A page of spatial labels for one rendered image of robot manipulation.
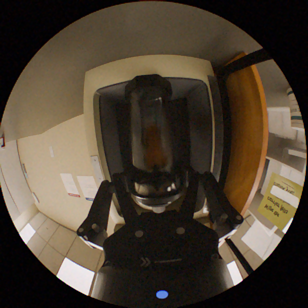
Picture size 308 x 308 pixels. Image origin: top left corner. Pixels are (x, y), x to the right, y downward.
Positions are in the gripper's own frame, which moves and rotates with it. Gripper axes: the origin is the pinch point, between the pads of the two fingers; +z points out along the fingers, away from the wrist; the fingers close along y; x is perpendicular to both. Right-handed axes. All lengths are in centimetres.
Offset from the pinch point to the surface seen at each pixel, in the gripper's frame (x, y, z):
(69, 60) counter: 26.0, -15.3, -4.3
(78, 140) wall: 7, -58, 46
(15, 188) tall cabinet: -46, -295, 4
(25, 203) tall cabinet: -87, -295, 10
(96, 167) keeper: 0.5, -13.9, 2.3
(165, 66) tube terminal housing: 21.8, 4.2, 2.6
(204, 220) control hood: -21.1, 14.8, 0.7
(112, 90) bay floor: 18.3, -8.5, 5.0
